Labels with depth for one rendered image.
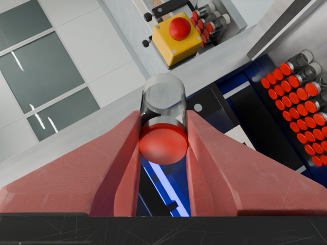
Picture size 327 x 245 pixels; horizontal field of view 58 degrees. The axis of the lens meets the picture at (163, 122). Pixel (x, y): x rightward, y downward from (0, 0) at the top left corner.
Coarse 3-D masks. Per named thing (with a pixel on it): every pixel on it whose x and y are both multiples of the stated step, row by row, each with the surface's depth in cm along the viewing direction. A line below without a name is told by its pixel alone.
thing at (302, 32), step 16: (320, 0) 37; (304, 16) 41; (320, 16) 40; (288, 32) 46; (304, 32) 44; (320, 32) 41; (272, 48) 52; (288, 48) 49; (304, 48) 46; (320, 48) 43; (320, 64) 44
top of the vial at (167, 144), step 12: (144, 132) 12; (156, 132) 11; (168, 132) 11; (180, 132) 11; (144, 144) 12; (156, 144) 12; (168, 144) 12; (180, 144) 12; (144, 156) 12; (156, 156) 12; (168, 156) 12; (180, 156) 12
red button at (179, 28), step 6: (174, 18) 54; (180, 18) 54; (174, 24) 53; (180, 24) 53; (186, 24) 53; (174, 30) 53; (180, 30) 53; (186, 30) 53; (174, 36) 54; (180, 36) 54; (186, 36) 54
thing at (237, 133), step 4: (236, 128) 54; (240, 128) 54; (228, 132) 54; (232, 132) 54; (236, 132) 54; (240, 132) 54; (232, 136) 54; (236, 136) 54; (240, 136) 54; (244, 136) 54; (240, 140) 54; (244, 140) 54; (248, 140) 54; (248, 144) 54; (252, 148) 54
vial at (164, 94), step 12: (156, 84) 14; (168, 84) 14; (180, 84) 15; (144, 96) 14; (156, 96) 13; (168, 96) 13; (180, 96) 14; (144, 108) 13; (156, 108) 12; (168, 108) 12; (180, 108) 13; (144, 120) 13; (156, 120) 12; (168, 120) 12; (180, 120) 12
